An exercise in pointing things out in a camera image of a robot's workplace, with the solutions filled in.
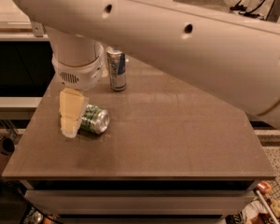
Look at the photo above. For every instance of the silver blue energy drink can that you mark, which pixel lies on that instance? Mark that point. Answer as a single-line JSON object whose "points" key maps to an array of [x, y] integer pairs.
{"points": [[116, 69]]}

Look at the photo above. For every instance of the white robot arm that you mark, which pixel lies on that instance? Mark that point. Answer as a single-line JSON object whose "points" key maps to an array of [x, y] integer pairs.
{"points": [[234, 58]]}

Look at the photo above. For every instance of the green soda can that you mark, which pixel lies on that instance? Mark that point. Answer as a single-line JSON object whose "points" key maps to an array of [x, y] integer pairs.
{"points": [[95, 119]]}

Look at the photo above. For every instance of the metal rail bracket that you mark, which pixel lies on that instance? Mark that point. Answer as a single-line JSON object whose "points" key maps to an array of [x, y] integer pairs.
{"points": [[38, 29], [274, 12]]}

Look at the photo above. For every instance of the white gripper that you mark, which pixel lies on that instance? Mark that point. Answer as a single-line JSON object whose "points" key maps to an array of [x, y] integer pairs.
{"points": [[78, 76]]}

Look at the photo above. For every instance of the wire basket with items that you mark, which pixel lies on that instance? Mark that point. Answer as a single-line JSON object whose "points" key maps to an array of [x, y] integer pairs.
{"points": [[264, 208]]}

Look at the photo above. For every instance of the right metal rail bracket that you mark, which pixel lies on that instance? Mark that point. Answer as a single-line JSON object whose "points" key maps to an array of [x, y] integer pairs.
{"points": [[274, 12]]}

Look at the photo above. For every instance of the dark round object lower left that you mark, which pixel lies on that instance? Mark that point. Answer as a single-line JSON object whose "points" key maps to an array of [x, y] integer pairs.
{"points": [[7, 147]]}

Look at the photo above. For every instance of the left metal rail bracket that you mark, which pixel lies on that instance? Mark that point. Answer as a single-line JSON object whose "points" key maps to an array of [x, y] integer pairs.
{"points": [[38, 29]]}

